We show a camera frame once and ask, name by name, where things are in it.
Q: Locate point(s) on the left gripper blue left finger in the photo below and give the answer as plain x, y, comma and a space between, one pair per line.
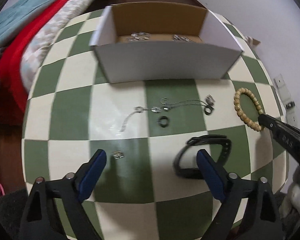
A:
41, 218

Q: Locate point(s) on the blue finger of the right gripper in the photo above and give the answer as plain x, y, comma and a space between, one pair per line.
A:
284, 134

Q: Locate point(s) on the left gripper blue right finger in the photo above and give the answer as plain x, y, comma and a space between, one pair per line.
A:
261, 219

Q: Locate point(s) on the black smart band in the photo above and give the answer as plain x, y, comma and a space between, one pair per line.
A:
206, 166

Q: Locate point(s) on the small silver clip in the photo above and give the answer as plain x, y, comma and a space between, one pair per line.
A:
118, 155

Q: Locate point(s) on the black fuzzy cushion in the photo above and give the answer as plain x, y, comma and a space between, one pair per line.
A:
12, 206

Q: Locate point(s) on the black charger plug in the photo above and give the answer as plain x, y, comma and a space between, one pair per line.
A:
290, 105

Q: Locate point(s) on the green white checkered tablecloth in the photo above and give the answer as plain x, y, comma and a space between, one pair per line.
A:
72, 112

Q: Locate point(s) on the red bed sheet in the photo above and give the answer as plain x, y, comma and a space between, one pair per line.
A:
13, 95

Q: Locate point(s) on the checkered mattress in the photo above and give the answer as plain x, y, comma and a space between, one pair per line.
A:
37, 49

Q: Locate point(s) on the open cardboard box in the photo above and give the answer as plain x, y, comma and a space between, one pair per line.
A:
141, 41

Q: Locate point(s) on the teal blanket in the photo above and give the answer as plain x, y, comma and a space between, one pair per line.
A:
14, 18

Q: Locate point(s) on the white wall socket strip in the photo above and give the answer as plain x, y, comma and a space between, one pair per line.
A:
285, 97

